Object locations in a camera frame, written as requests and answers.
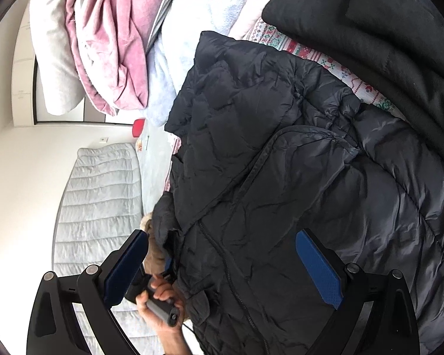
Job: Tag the red small object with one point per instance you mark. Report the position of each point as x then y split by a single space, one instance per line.
137 128

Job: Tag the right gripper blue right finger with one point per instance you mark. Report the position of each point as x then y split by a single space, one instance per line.
391 327

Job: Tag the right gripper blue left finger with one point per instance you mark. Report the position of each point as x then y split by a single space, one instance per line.
53 326

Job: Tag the light blue fleece blanket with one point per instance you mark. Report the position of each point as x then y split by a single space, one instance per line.
171 57

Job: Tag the grey quilted headboard cover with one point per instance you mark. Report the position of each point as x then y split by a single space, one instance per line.
100 207

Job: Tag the person left hand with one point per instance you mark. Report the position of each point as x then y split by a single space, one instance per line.
161 290

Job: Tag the black quilted puffer jacket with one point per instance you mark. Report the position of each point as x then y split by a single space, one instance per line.
272 144

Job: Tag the white grey sliding wardrobe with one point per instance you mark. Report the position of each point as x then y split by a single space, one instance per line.
28 105

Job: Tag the christmas patterned knit blanket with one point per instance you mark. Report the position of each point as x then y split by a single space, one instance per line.
329 62

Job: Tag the black folded garment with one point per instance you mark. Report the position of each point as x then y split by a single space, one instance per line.
396 46

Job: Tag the pink velvet blanket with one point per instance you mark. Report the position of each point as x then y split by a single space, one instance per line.
109 41

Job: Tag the brown folded blanket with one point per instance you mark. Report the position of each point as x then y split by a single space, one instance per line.
157 258

